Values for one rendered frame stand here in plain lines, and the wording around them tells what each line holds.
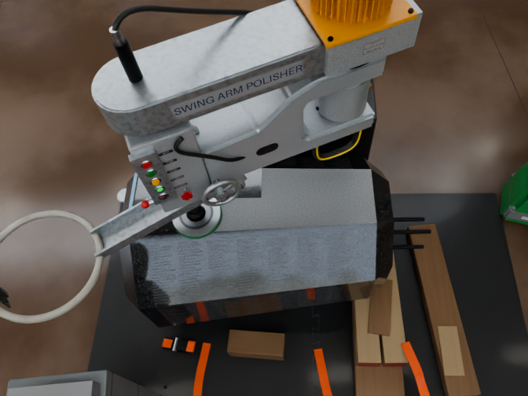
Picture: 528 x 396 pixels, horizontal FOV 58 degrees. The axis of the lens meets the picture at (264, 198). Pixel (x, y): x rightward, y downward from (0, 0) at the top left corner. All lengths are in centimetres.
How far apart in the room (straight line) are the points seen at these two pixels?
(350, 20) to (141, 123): 65
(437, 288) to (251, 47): 188
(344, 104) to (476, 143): 190
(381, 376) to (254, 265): 96
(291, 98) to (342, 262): 85
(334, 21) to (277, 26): 16
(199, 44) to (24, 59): 314
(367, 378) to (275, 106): 160
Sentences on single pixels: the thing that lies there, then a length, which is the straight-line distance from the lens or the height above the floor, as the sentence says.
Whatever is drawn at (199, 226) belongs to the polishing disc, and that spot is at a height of 90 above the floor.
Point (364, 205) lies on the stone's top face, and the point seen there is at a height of 87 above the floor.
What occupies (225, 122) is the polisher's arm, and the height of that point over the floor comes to 144.
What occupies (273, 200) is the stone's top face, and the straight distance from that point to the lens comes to 211.
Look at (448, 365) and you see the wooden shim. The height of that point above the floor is 10.
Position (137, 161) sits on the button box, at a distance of 149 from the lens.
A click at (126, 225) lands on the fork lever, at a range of 207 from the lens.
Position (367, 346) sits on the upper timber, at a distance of 260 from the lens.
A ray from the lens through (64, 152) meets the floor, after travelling 371.
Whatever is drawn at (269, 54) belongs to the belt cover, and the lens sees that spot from 140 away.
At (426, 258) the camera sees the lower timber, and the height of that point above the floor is 8.
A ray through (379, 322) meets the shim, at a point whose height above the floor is 21.
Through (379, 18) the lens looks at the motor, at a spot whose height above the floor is 176.
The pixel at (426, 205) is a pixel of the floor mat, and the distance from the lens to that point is 315.
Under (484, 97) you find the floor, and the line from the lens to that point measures 377.
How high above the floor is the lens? 273
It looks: 61 degrees down
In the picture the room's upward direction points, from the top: 9 degrees counter-clockwise
